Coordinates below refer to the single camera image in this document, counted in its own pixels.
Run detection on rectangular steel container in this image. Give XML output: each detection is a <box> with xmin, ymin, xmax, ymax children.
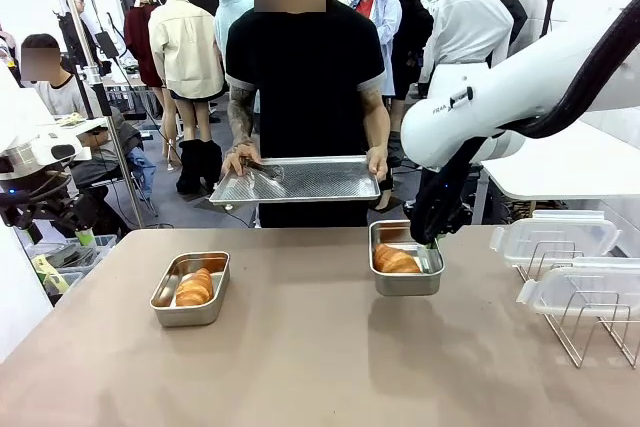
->
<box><xmin>149</xmin><ymin>250</ymin><xmax>231</xmax><ymax>328</ymax></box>
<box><xmin>368</xmin><ymin>220</ymin><xmax>445</xmax><ymax>297</ymax></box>

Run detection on pair of black boots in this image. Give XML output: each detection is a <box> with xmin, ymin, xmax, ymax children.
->
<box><xmin>175</xmin><ymin>139</ymin><xmax>224</xmax><ymax>196</ymax></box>

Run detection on person in black t-shirt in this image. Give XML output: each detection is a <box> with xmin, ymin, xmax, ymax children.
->
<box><xmin>219</xmin><ymin>0</ymin><xmax>394</xmax><ymax>228</ymax></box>

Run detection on mannequin in light blue shirt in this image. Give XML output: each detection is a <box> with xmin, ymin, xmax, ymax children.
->
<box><xmin>213</xmin><ymin>0</ymin><xmax>261</xmax><ymax>113</ymax></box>

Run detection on metal wire lid rack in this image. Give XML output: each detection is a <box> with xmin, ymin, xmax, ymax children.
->
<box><xmin>514</xmin><ymin>241</ymin><xmax>640</xmax><ymax>369</ymax></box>

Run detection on golden croissant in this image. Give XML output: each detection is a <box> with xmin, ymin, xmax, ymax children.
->
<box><xmin>373</xmin><ymin>242</ymin><xmax>422</xmax><ymax>274</ymax></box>
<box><xmin>174</xmin><ymin>267</ymin><xmax>215</xmax><ymax>307</ymax></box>

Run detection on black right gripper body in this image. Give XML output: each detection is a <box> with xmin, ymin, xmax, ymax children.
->
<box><xmin>403</xmin><ymin>180</ymin><xmax>475</xmax><ymax>248</ymax></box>

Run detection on mannequin in black outfit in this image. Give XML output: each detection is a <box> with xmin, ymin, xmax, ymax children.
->
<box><xmin>383</xmin><ymin>0</ymin><xmax>435</xmax><ymax>101</ymax></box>

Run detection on mannequin in dark red jacket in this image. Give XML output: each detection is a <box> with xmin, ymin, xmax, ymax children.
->
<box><xmin>123</xmin><ymin>0</ymin><xmax>166</xmax><ymax>158</ymax></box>

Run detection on perforated steel baking tray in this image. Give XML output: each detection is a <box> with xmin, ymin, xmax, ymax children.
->
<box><xmin>208</xmin><ymin>155</ymin><xmax>384</xmax><ymax>208</ymax></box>

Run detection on black tablet on stand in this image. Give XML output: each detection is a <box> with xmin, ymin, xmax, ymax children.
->
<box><xmin>94</xmin><ymin>30</ymin><xmax>120</xmax><ymax>59</ymax></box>

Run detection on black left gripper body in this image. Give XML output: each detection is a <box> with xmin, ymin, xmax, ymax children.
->
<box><xmin>0</xmin><ymin>181</ymin><xmax>104</xmax><ymax>236</ymax></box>

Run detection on mannequin in cream shirt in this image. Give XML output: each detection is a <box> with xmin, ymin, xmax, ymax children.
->
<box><xmin>148</xmin><ymin>0</ymin><xmax>226</xmax><ymax>171</ymax></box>

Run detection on white work table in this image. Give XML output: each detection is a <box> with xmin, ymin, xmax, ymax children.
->
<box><xmin>472</xmin><ymin>111</ymin><xmax>640</xmax><ymax>226</ymax></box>

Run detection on seated person in grey shirt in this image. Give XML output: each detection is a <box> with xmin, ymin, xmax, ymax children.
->
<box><xmin>17</xmin><ymin>34</ymin><xmax>146</xmax><ymax>231</ymax></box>

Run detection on mannequin in white shirt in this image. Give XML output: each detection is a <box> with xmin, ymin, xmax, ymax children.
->
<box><xmin>418</xmin><ymin>0</ymin><xmax>515</xmax><ymax>98</ymax></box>

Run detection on person's right hand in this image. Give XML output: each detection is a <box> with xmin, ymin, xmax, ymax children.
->
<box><xmin>219</xmin><ymin>144</ymin><xmax>264</xmax><ymax>179</ymax></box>

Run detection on black tripod stand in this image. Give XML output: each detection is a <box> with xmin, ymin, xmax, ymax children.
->
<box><xmin>539</xmin><ymin>0</ymin><xmax>559</xmax><ymax>46</ymax></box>

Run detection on person's left hand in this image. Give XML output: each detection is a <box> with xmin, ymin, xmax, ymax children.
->
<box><xmin>366</xmin><ymin>145</ymin><xmax>390</xmax><ymax>182</ymax></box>

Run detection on clear plastic clip lid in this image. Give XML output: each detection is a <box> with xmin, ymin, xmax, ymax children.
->
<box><xmin>488</xmin><ymin>210</ymin><xmax>623</xmax><ymax>268</ymax></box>
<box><xmin>515</xmin><ymin>256</ymin><xmax>640</xmax><ymax>318</ymax></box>

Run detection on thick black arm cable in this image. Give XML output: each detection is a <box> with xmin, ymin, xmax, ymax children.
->
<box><xmin>414</xmin><ymin>6</ymin><xmax>640</xmax><ymax>208</ymax></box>

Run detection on figure in open blue shirt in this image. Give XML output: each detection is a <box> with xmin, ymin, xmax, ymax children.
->
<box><xmin>349</xmin><ymin>0</ymin><xmax>404</xmax><ymax>98</ymax></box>

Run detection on clear plastic storage bins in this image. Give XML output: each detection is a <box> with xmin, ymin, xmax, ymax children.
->
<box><xmin>24</xmin><ymin>234</ymin><xmax>119</xmax><ymax>298</ymax></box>

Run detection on silver metal stand pole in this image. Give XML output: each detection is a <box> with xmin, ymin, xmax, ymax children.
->
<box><xmin>52</xmin><ymin>0</ymin><xmax>146</xmax><ymax>228</ymax></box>

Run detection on mannequin in black coat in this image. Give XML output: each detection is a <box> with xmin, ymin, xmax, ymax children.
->
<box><xmin>482</xmin><ymin>0</ymin><xmax>529</xmax><ymax>56</ymax></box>

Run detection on yellow green plastic item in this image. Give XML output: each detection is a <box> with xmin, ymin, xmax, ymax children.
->
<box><xmin>32</xmin><ymin>255</ymin><xmax>71</xmax><ymax>296</ymax></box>

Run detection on person's tattooed right forearm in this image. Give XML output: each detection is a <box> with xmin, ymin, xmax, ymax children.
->
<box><xmin>227</xmin><ymin>94</ymin><xmax>261</xmax><ymax>153</ymax></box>

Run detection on person's left forearm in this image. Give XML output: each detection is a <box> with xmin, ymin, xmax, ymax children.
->
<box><xmin>362</xmin><ymin>94</ymin><xmax>391</xmax><ymax>151</ymax></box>

